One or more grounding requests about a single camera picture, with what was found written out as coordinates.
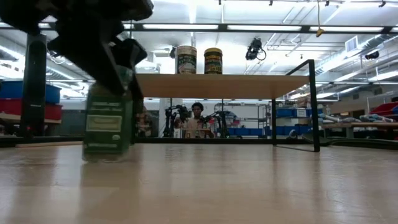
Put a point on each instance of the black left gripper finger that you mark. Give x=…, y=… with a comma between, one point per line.
x=90, y=53
x=130, y=53

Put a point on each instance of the green lid spice jar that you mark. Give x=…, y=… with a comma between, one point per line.
x=107, y=124

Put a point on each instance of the black background robot arm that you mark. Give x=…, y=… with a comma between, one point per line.
x=219, y=121
x=174, y=119

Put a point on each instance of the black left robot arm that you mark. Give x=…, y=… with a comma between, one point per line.
x=34, y=93

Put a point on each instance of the row of blue shelf bins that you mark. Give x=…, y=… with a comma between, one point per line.
x=292, y=112

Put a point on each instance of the cream lid spice jar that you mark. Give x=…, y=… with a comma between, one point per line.
x=186, y=60

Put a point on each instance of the large red storage bin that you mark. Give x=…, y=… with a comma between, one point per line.
x=53, y=112

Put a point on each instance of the yellow lid spice jar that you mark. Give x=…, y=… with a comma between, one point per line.
x=213, y=62

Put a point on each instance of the large blue storage bin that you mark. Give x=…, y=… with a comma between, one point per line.
x=12, y=90

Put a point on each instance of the person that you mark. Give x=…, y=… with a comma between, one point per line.
x=195, y=123

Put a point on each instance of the black overhead rig beam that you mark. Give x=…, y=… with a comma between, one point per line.
x=264, y=28

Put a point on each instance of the red angled bin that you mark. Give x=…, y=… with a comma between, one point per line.
x=385, y=109

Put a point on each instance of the wooden shelf black metal frame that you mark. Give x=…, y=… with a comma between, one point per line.
x=217, y=85

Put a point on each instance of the black table frame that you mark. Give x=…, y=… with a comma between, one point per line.
x=202, y=141

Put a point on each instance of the black ceiling camera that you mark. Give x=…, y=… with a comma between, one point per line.
x=254, y=48

